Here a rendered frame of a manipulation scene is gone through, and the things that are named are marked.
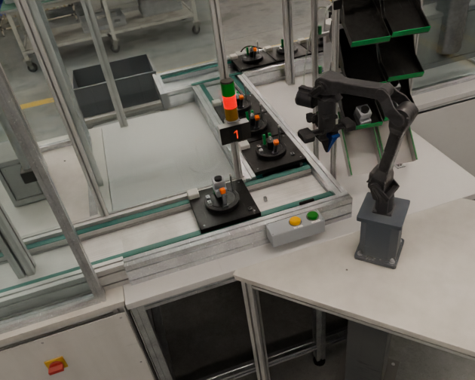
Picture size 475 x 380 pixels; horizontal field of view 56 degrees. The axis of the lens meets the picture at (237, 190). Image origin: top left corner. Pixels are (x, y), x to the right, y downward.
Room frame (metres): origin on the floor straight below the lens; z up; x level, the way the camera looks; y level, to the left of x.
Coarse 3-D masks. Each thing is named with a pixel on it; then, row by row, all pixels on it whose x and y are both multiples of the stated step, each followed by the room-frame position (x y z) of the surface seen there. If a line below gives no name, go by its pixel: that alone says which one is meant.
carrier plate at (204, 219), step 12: (240, 180) 1.51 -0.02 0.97; (204, 192) 1.46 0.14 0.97; (240, 192) 1.43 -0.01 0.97; (192, 204) 1.40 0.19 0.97; (204, 204) 1.39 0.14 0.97; (240, 204) 1.35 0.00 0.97; (252, 204) 1.34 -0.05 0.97; (204, 216) 1.31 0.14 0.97; (216, 216) 1.30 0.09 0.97; (228, 216) 1.29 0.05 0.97; (240, 216) 1.28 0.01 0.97; (252, 216) 1.28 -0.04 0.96; (204, 228) 1.24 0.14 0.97; (216, 228) 1.25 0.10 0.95
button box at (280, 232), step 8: (304, 216) 1.24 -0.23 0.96; (320, 216) 1.23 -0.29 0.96; (272, 224) 1.22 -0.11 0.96; (280, 224) 1.22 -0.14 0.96; (288, 224) 1.21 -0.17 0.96; (304, 224) 1.20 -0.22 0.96; (312, 224) 1.20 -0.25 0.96; (320, 224) 1.20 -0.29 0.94; (272, 232) 1.18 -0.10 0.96; (280, 232) 1.17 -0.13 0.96; (288, 232) 1.17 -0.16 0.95; (296, 232) 1.18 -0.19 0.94; (304, 232) 1.19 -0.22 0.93; (312, 232) 1.19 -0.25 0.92; (320, 232) 1.20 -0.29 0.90; (272, 240) 1.16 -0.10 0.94; (280, 240) 1.17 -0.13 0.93; (288, 240) 1.17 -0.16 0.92; (296, 240) 1.18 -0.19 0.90
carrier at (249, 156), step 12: (240, 144) 1.76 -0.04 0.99; (252, 144) 1.78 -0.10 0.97; (264, 144) 1.73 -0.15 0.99; (288, 144) 1.73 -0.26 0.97; (252, 156) 1.68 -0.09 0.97; (264, 156) 1.64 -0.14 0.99; (276, 156) 1.63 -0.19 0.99; (288, 156) 1.64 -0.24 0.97; (300, 156) 1.62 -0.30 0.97; (252, 168) 1.59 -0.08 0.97; (264, 168) 1.57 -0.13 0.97; (276, 168) 1.57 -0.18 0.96
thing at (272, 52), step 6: (282, 42) 2.90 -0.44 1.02; (294, 42) 3.00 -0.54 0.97; (264, 48) 2.95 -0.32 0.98; (270, 48) 2.92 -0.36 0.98; (276, 48) 2.94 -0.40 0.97; (282, 48) 2.87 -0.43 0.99; (294, 48) 2.84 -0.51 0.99; (300, 48) 2.87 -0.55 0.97; (270, 54) 2.85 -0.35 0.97; (276, 54) 2.83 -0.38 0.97; (282, 54) 2.81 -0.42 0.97; (294, 54) 2.79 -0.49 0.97; (300, 54) 2.77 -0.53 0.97; (276, 60) 2.73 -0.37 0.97; (282, 60) 2.73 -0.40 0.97
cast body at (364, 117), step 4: (356, 108) 1.45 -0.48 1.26; (360, 108) 1.44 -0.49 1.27; (364, 108) 1.43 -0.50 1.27; (368, 108) 1.43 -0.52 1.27; (356, 112) 1.45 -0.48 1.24; (360, 112) 1.42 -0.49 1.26; (364, 112) 1.42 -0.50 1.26; (368, 112) 1.42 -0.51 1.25; (356, 116) 1.45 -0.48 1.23; (360, 116) 1.42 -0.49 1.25; (364, 116) 1.42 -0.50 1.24; (368, 116) 1.42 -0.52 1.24; (356, 120) 1.45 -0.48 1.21; (360, 120) 1.43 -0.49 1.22; (364, 120) 1.42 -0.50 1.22; (368, 120) 1.42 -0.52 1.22; (360, 124) 1.42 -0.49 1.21
